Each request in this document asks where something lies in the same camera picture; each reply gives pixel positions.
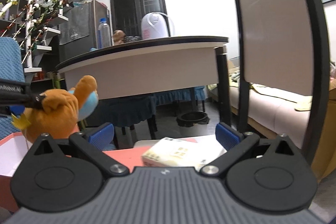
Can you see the wall shelf with items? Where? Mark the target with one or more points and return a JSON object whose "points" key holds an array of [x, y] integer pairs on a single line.
{"points": [[12, 12]]}

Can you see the pink box base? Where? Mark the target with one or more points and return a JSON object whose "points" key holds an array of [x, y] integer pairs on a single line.
{"points": [[12, 150]]}

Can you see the dark window door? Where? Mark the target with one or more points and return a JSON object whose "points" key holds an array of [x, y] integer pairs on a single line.
{"points": [[126, 15]]}

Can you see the black trash bin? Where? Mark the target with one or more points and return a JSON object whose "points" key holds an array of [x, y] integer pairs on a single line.
{"points": [[194, 123]]}

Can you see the orange plush toy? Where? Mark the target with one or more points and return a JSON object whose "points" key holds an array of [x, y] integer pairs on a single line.
{"points": [[59, 112]]}

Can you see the grey refrigerator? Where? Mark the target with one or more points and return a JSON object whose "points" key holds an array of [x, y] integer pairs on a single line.
{"points": [[81, 32]]}

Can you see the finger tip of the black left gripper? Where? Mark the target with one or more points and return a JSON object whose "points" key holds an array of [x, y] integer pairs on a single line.
{"points": [[15, 97]]}

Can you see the white chair black frame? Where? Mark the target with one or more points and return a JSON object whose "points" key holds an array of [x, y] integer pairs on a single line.
{"points": [[284, 44]]}

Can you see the pink box lid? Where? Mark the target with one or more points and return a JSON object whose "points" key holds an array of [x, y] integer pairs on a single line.
{"points": [[131, 157]]}

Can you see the brown figurine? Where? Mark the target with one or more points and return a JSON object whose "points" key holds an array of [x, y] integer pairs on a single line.
{"points": [[118, 37]]}

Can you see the teal skirted chair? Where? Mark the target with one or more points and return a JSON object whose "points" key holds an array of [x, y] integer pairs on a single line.
{"points": [[128, 111]]}

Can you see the tissue pack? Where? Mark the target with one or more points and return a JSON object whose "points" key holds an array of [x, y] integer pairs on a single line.
{"points": [[169, 152]]}

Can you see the clear water bottle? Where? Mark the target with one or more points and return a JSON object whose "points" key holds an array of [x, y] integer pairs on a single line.
{"points": [[104, 37]]}

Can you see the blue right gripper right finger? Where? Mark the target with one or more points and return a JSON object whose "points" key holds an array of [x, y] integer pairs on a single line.
{"points": [[238, 146]]}

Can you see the blue covered chair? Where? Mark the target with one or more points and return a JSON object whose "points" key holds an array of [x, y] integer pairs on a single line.
{"points": [[11, 69]]}

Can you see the white pink humidifier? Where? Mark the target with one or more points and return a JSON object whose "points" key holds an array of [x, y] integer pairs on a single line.
{"points": [[154, 26]]}

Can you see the white table black edge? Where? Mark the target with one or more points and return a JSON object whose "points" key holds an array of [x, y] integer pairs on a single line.
{"points": [[146, 67]]}

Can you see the beige sofa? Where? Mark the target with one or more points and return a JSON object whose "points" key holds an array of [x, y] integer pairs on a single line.
{"points": [[273, 112]]}

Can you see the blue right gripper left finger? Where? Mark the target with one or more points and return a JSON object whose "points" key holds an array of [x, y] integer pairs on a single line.
{"points": [[89, 145]]}

